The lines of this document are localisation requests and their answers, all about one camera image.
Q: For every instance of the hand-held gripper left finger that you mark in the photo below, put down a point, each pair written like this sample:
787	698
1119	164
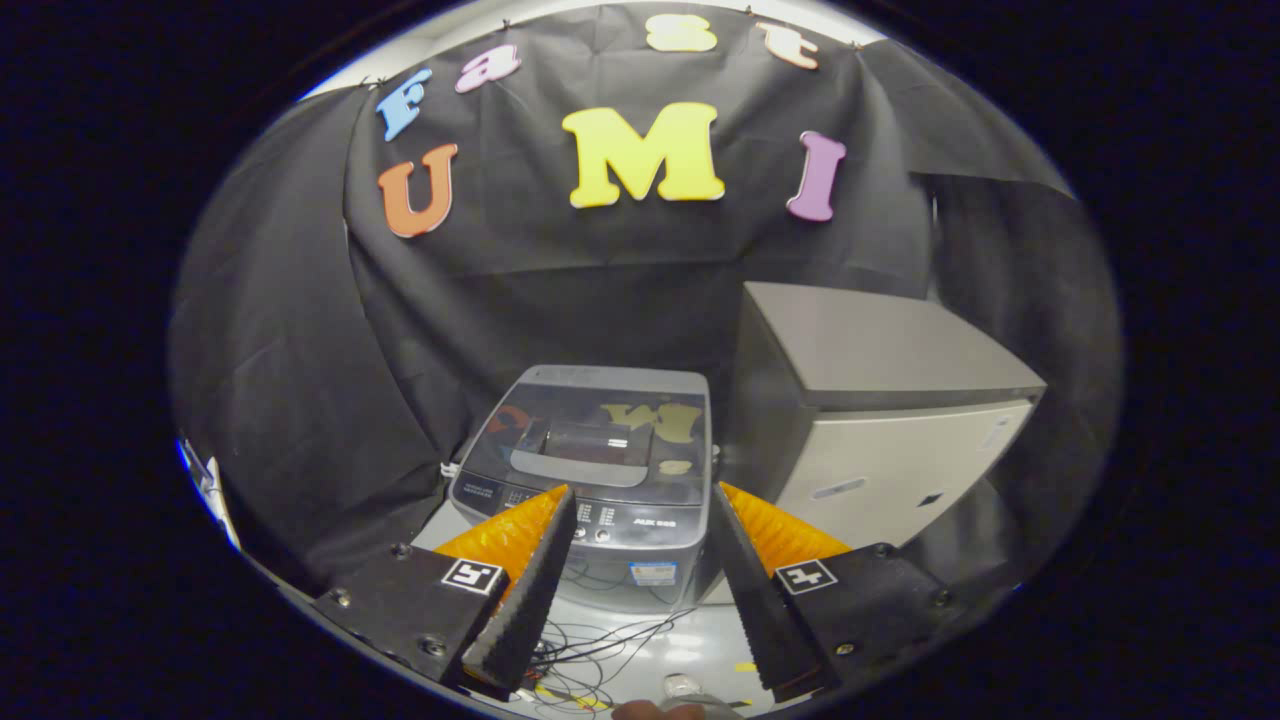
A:
530	610

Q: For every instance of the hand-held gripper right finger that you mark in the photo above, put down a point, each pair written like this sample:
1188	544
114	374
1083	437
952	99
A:
750	610

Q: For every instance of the grey top-load washing machine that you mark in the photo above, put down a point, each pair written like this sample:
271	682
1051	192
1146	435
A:
640	545

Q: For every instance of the dark glass washing machine lid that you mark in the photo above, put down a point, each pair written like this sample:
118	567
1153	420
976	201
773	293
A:
600	440

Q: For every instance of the grey metal cabinet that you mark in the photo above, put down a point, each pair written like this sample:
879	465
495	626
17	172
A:
900	350

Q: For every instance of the black backdrop cloth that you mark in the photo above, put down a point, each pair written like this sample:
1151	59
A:
560	290

